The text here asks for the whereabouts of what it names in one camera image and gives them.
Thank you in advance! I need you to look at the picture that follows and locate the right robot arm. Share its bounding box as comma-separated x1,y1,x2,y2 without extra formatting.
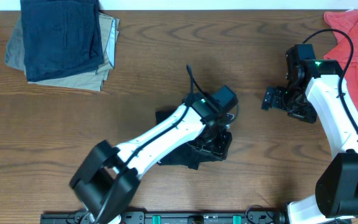
262,58,358,223

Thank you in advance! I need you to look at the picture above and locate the folded khaki garment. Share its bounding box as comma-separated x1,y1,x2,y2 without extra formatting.
4,12,120,91

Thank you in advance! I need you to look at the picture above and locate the folded navy blue garment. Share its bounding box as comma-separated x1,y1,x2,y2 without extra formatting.
21,0,103,82

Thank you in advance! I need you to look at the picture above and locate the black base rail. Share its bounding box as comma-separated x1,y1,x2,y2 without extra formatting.
40,209,287,224

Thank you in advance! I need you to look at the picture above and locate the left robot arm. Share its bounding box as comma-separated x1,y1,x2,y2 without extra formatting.
69,92,238,223

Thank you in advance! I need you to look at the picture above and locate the black t-shirt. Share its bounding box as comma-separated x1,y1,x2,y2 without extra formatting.
155,108,232,170

